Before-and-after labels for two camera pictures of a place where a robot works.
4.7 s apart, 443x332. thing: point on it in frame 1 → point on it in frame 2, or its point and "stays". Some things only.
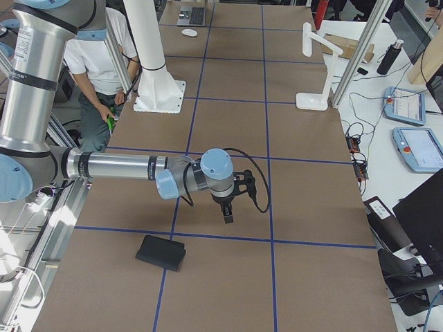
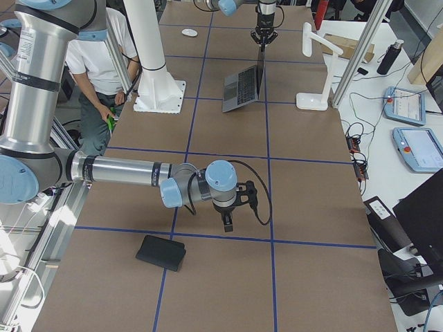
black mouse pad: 163,252 stays
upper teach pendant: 404,105 stays
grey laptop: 191,16 → 243,87
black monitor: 420,211 stays
